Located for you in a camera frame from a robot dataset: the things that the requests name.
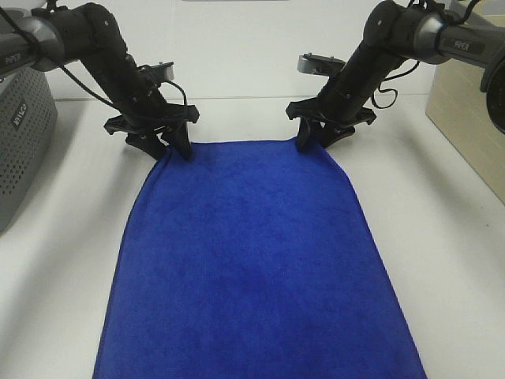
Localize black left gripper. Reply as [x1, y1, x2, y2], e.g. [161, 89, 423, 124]
[103, 88, 200, 160]

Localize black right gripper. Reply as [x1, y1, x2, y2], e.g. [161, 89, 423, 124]
[286, 95, 376, 152]

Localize blue microfibre towel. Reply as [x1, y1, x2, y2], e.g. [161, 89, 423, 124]
[93, 140, 425, 378]

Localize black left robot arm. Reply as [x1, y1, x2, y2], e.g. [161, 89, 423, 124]
[1, 1, 200, 160]

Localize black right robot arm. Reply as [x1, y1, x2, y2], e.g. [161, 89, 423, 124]
[286, 1, 504, 151]

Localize grey perforated plastic basket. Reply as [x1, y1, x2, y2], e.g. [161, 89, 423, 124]
[1, 68, 58, 231]

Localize beige box with grey rim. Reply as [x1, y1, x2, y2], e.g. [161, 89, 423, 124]
[413, 4, 504, 199]

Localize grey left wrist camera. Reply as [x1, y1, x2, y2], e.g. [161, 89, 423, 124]
[139, 62, 174, 83]

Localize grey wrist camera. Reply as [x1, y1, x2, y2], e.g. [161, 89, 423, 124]
[139, 62, 174, 83]
[297, 53, 346, 77]

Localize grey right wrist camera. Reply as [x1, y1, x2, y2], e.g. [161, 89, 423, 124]
[297, 53, 346, 77]

